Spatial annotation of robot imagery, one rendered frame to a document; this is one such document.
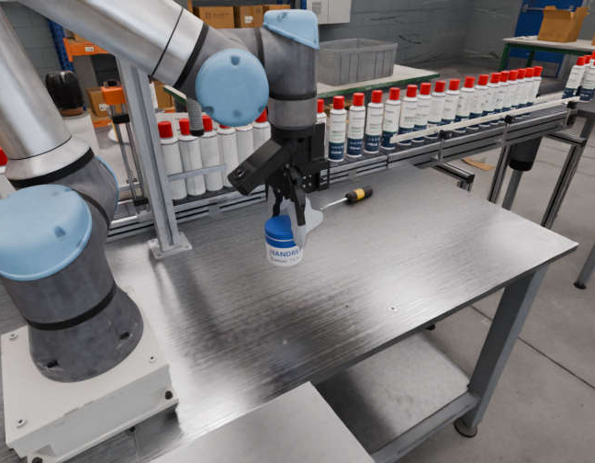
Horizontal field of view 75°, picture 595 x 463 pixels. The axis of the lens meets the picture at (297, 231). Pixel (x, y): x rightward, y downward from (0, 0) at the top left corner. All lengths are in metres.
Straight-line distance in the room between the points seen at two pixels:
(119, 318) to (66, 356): 0.08
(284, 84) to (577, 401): 1.71
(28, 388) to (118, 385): 0.12
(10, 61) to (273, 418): 0.58
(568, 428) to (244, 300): 1.40
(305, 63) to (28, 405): 0.58
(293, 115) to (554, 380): 1.67
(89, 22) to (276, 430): 0.54
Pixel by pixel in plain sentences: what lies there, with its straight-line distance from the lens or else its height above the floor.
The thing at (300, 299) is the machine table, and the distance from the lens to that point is 0.81.
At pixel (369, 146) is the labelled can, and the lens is 1.37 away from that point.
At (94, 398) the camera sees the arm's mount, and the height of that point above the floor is 0.92.
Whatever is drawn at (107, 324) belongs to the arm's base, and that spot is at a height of 0.98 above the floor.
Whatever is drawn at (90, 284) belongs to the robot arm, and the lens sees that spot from 0.56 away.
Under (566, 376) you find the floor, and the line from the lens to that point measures 2.05.
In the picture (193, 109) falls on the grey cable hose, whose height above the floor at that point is 1.14.
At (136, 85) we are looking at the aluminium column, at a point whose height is 1.21.
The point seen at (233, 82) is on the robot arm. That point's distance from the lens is 0.42.
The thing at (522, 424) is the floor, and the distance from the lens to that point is 1.81.
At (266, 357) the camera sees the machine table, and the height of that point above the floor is 0.83.
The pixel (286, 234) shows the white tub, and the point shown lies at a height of 1.01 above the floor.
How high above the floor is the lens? 1.37
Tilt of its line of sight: 32 degrees down
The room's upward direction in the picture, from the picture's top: straight up
